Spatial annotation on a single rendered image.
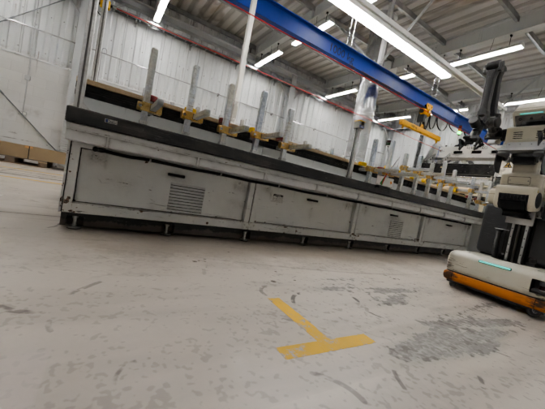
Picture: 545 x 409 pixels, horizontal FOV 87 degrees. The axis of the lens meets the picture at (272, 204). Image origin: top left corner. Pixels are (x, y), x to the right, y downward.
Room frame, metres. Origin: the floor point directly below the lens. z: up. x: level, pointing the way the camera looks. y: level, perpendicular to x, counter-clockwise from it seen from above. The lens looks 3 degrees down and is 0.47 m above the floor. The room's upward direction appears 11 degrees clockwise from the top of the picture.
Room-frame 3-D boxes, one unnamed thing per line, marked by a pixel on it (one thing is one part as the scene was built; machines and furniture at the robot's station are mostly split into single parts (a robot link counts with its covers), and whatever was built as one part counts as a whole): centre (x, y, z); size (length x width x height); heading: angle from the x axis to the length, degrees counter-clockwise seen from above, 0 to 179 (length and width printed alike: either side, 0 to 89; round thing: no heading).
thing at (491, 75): (2.04, -1.33, 1.40); 0.11 x 0.06 x 0.43; 32
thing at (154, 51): (1.70, 0.84, 0.91); 0.04 x 0.04 x 0.48; 32
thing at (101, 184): (3.32, -0.73, 0.44); 5.10 x 0.69 x 0.87; 122
